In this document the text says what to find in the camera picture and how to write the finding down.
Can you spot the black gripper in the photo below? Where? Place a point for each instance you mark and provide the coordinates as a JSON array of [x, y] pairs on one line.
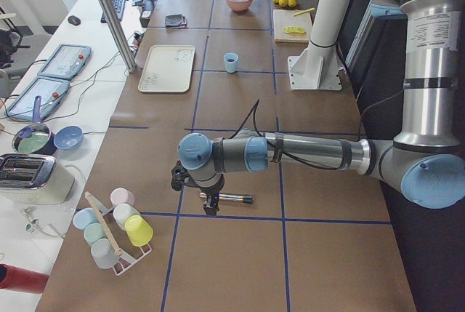
[[211, 190]]

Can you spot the steel muddler black tip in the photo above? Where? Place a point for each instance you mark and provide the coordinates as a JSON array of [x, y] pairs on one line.
[[246, 199]]

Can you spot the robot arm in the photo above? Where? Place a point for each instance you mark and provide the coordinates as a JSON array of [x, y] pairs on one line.
[[420, 162]]

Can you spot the yellow cup on rack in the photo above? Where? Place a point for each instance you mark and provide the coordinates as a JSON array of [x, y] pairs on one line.
[[138, 230]]

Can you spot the white cup on rack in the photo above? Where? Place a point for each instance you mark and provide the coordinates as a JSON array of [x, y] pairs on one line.
[[122, 212]]

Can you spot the pink cup on rack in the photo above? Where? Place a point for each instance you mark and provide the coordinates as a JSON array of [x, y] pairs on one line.
[[121, 196]]

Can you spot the white cup rack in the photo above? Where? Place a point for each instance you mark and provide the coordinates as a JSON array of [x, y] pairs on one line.
[[126, 260]]

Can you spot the grey cup on rack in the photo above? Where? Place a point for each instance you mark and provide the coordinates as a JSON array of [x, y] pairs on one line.
[[104, 254]]

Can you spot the green cup on rack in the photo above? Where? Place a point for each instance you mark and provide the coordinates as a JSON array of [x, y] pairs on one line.
[[93, 233]]

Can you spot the blue cup on rack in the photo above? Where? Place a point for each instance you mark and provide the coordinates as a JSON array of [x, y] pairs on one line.
[[83, 218]]

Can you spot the light blue plastic cup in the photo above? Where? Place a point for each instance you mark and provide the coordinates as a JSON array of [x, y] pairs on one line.
[[231, 67]]

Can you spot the cream bear tray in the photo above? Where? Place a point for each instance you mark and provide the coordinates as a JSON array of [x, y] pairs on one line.
[[167, 69]]

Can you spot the blue bowl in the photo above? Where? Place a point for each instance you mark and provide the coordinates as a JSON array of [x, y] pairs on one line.
[[69, 138]]

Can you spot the cream toaster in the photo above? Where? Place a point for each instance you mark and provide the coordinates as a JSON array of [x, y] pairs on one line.
[[34, 179]]

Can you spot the blue saucepan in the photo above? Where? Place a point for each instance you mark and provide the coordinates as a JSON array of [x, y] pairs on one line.
[[35, 138]]

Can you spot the grey folded cloth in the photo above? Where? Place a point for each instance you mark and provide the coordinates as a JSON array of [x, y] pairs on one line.
[[175, 21]]

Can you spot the lemon slices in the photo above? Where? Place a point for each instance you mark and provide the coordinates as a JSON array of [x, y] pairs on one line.
[[294, 30]]

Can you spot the wooden cutting board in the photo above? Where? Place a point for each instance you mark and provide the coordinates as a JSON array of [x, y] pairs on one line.
[[286, 19]]

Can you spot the teach pendant near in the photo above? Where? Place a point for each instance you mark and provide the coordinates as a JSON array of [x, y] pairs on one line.
[[51, 90]]

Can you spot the teach pendant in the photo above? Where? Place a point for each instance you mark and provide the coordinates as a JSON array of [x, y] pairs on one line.
[[66, 61], [51, 90]]

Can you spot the teach pendant far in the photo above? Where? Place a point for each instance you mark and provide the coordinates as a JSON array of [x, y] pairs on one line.
[[66, 61]]

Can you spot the red bottle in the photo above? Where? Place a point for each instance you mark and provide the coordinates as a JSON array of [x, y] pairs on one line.
[[22, 280]]

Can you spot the yellow plastic knife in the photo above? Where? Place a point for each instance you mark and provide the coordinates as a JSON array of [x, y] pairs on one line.
[[302, 12]]

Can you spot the black keyboard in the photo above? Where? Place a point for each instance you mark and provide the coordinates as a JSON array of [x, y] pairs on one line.
[[118, 6]]

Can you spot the black computer mouse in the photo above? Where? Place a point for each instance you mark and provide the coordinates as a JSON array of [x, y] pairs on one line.
[[73, 20]]

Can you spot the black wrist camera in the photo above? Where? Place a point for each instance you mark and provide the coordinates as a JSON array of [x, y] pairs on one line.
[[180, 177]]

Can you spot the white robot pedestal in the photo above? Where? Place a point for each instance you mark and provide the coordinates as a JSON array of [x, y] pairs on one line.
[[317, 68]]

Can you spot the aluminium frame post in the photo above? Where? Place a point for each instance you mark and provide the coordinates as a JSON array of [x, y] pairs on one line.
[[118, 35]]

